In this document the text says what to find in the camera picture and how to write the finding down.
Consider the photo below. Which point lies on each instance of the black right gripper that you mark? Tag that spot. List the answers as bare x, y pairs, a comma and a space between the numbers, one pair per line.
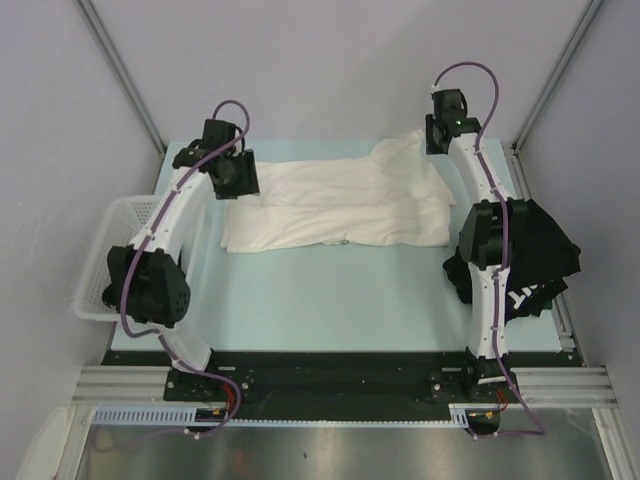
432, 146

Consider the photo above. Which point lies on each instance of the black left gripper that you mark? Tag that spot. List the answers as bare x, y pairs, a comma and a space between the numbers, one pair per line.
249, 184

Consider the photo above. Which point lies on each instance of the white t shirt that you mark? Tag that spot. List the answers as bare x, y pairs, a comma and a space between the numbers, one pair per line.
391, 196

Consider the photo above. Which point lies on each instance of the white plastic laundry basket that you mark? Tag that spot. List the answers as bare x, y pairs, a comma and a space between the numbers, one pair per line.
123, 219

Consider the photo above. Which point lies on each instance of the black t shirt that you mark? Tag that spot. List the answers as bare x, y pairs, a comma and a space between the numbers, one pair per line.
109, 297

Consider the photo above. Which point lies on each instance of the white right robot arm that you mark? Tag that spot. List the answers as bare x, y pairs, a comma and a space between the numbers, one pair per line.
482, 182

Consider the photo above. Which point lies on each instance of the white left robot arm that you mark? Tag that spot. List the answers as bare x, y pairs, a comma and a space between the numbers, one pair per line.
149, 286

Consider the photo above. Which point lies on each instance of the stack of black t shirts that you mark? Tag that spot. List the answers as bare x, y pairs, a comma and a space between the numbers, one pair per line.
523, 236

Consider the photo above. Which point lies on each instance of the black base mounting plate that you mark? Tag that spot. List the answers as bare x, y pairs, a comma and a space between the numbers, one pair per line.
343, 386

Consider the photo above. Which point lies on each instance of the right aluminium corner post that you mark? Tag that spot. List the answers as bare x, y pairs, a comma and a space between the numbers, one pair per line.
568, 52

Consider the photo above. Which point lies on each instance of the aluminium corner post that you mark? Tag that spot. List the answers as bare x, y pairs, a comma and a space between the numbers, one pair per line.
111, 55
568, 52

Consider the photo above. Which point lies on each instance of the left aluminium corner post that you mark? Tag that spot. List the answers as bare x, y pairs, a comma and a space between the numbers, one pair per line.
111, 55

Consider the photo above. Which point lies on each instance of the aluminium frame rail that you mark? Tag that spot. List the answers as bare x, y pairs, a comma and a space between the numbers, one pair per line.
557, 387

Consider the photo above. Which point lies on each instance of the white slotted cable duct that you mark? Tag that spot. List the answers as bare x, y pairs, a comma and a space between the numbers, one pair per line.
207, 418

